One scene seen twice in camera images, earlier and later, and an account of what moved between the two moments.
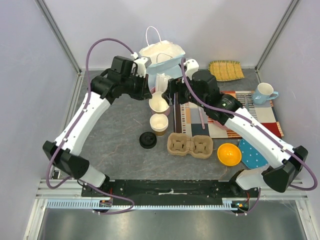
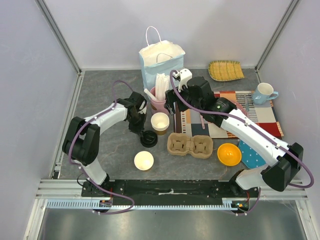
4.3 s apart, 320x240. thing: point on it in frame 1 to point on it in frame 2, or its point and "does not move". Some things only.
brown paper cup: (157, 103) to (143, 160)
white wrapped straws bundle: (161, 82) does not move
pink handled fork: (202, 118) does not move
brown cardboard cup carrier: (180, 144) does not move
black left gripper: (145, 92) to (138, 130)
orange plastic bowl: (229, 154) does not move
